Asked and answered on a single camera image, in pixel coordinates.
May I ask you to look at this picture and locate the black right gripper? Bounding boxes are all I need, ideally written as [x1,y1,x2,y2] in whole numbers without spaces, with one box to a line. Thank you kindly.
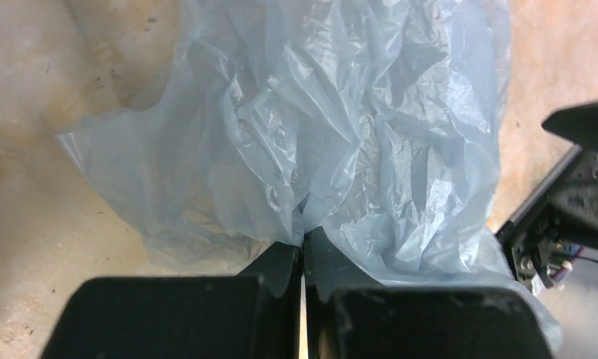
[496,102,598,292]

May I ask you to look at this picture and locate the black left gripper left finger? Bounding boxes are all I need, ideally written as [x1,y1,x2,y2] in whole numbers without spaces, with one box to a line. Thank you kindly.
[42,243,301,358]

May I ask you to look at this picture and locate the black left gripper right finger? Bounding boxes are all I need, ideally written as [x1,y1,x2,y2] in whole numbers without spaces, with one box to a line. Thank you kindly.
[303,228,554,358]

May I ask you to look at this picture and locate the light blue trash bag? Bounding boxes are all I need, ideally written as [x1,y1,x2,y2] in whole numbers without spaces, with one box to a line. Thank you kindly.
[57,1,563,349]

